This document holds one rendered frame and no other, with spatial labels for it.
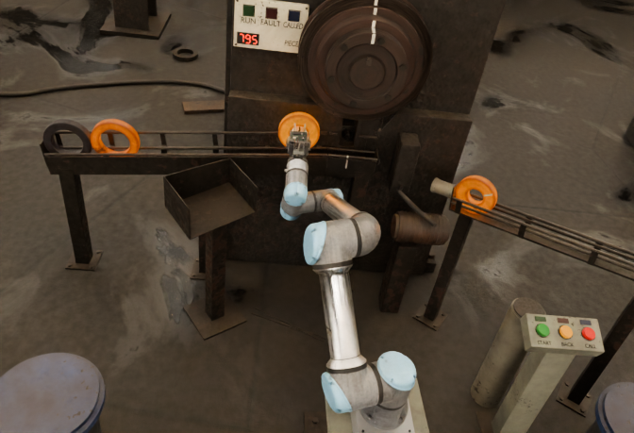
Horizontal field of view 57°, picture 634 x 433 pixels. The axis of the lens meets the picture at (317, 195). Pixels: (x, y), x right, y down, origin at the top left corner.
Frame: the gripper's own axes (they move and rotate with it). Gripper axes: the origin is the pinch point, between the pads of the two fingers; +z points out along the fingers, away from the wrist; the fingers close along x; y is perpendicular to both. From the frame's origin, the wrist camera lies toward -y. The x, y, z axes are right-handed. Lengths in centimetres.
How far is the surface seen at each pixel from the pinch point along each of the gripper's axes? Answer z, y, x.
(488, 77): 215, -147, -156
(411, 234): -22, -32, -48
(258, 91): 18.3, -1.3, 16.9
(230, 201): -23.1, -18.0, 23.1
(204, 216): -31.6, -16.7, 31.5
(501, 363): -69, -42, -80
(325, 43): 7.8, 32.9, -6.1
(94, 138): 1, -16, 78
